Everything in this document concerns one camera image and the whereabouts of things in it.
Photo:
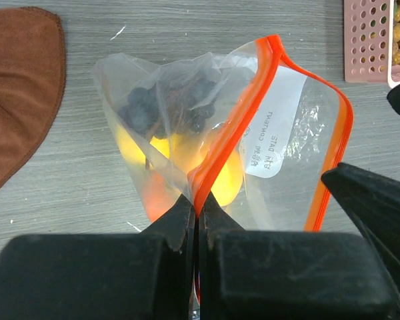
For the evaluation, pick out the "clear orange-zip bag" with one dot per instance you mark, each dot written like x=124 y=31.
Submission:
x=287 y=124

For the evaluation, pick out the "dark grape bunch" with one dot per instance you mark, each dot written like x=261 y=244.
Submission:
x=175 y=104

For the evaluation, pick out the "orange persimmon toy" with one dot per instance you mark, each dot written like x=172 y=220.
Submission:
x=157 y=196

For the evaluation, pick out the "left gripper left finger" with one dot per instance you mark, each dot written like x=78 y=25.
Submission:
x=147 y=275

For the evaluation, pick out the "yellow lemon toy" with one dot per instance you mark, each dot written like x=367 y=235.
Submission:
x=132 y=153

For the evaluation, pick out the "brown cloth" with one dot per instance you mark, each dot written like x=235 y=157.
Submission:
x=32 y=82

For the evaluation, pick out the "pink plastic basket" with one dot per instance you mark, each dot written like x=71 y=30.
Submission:
x=368 y=42

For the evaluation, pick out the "orange peach toy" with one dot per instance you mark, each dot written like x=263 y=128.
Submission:
x=189 y=150

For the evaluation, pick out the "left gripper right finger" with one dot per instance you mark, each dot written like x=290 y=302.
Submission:
x=286 y=274

